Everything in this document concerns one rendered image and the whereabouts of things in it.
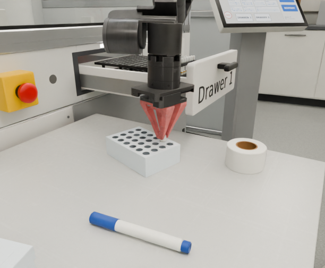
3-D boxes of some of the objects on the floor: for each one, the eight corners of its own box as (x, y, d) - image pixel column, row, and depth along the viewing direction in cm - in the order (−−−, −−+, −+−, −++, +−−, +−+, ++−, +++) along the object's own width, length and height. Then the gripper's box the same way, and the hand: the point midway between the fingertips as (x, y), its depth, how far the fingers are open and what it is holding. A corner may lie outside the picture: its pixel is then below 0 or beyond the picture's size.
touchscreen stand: (290, 191, 178) (326, 14, 139) (227, 206, 165) (246, 14, 126) (244, 156, 222) (262, 14, 183) (190, 166, 209) (197, 14, 169)
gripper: (158, 58, 43) (156, 151, 49) (198, 53, 50) (193, 135, 56) (128, 53, 47) (130, 140, 53) (169, 49, 54) (167, 126, 60)
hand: (162, 134), depth 54 cm, fingers closed, pressing on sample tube
